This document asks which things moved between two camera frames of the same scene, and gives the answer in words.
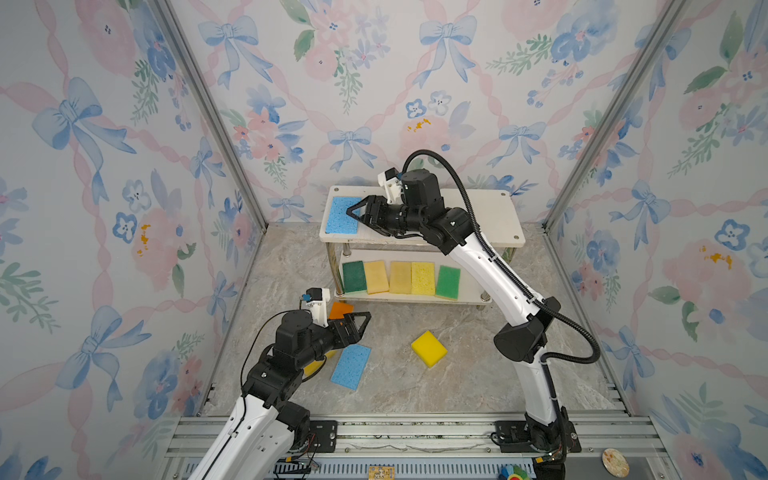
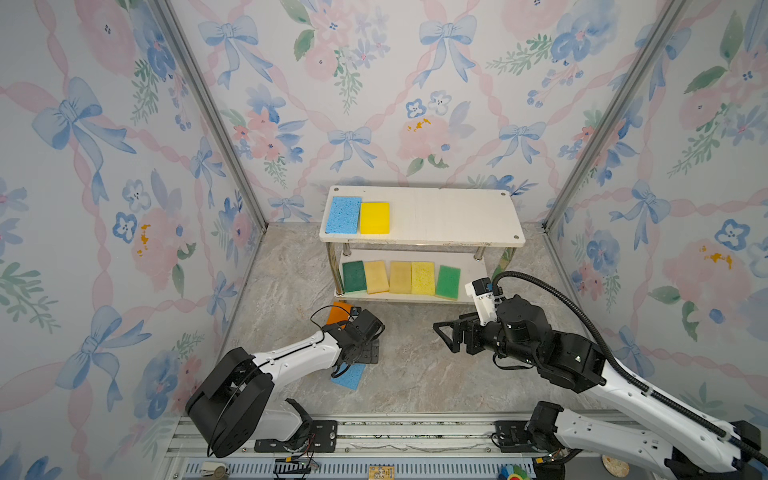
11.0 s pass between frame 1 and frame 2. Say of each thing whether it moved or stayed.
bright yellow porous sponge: stayed
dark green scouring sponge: stayed
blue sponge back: stayed
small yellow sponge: moved
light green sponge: stayed
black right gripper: moved
